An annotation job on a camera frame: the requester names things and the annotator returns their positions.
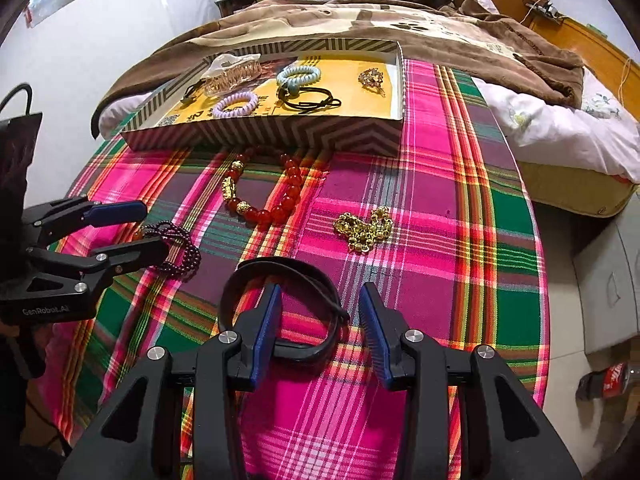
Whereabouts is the black hair tie green bead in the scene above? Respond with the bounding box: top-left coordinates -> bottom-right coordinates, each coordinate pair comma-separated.
276,82 -> 343,112

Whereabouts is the black cable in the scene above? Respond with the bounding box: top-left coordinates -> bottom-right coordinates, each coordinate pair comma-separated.
0,83 -> 34,117

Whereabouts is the wooden headboard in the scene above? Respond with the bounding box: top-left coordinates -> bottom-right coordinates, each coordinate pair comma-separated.
530,15 -> 640,121

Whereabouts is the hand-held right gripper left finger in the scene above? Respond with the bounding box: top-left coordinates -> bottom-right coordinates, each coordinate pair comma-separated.
57,282 -> 284,480

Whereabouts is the white mattress sheet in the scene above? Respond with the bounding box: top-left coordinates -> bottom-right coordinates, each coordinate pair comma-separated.
97,96 -> 151,141

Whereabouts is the purple spiral hair tie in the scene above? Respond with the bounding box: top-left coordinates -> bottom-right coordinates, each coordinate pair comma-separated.
212,91 -> 258,120

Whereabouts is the light blue spiral hair tie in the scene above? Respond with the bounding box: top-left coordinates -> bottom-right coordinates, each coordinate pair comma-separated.
276,64 -> 321,96

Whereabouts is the gold chain bracelet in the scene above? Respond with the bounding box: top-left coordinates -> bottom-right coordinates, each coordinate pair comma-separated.
334,206 -> 393,255

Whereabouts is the power strip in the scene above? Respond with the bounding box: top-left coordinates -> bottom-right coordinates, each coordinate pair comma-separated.
525,0 -> 562,23

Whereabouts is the clear hair claw clip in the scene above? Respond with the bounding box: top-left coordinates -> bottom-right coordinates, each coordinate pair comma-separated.
202,52 -> 263,96

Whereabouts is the plaid tablecloth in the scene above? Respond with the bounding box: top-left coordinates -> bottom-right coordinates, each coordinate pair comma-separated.
30,57 -> 551,480

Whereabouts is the dark purple bead bracelet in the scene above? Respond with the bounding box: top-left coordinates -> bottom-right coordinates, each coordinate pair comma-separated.
132,220 -> 202,278

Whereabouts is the black hair tie metal charm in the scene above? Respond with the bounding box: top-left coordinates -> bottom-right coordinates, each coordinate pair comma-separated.
181,80 -> 208,106

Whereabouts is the black wristband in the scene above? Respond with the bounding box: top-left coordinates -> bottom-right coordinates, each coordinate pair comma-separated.
219,256 -> 351,363

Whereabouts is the red and gold bead bracelet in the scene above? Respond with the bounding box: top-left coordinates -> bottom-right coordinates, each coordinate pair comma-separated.
222,145 -> 303,226

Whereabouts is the zigzag patterned box tray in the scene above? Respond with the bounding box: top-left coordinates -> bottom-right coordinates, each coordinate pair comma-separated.
120,37 -> 406,153

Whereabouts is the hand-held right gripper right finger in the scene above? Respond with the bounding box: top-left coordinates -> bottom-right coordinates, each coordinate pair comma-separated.
359,281 -> 583,480

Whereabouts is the yellow bed mattress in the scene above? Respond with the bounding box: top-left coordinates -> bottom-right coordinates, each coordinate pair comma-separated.
515,160 -> 636,218

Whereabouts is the grey drawer cabinet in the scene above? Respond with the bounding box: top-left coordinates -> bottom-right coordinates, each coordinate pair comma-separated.
572,205 -> 640,356

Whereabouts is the cola bottle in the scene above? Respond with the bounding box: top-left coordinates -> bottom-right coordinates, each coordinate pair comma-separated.
577,360 -> 640,401

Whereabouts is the brown printed blanket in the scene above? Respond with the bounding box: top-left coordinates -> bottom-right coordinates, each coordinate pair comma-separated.
92,0 -> 586,138

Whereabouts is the white floral quilt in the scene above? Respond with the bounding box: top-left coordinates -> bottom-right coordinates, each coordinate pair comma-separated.
472,67 -> 640,183

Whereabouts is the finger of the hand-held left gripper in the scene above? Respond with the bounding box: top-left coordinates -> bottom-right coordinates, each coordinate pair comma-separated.
22,195 -> 147,242
0,236 -> 172,307

